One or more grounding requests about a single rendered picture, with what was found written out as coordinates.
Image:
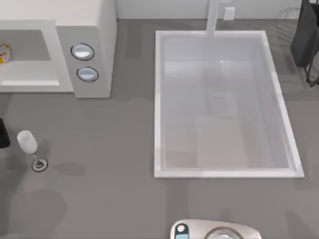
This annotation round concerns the white sink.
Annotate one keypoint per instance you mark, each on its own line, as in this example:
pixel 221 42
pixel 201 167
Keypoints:
pixel 219 109

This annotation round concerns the round microwave knob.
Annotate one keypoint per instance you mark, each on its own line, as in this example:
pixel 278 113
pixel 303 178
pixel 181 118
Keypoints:
pixel 82 51
pixel 87 74

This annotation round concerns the tall white tap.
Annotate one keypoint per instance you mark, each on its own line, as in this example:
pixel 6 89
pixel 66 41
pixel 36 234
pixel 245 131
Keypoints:
pixel 212 17

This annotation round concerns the white kitchen scale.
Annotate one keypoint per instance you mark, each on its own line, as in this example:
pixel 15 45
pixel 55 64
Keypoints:
pixel 214 229

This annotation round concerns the pale microwave oven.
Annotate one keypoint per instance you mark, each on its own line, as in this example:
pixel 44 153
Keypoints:
pixel 82 15

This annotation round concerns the clear wine glass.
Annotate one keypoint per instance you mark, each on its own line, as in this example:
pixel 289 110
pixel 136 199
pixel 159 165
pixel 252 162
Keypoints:
pixel 27 142

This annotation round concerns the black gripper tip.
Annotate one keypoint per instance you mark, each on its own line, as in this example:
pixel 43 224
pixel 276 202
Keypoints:
pixel 3 135

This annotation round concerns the black chair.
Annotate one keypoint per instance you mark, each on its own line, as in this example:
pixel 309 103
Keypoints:
pixel 306 37

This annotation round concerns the yellow and white box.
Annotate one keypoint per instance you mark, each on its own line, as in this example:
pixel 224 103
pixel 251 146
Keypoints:
pixel 4 52

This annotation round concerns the white wall socket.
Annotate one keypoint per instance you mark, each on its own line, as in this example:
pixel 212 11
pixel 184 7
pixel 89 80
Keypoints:
pixel 229 13

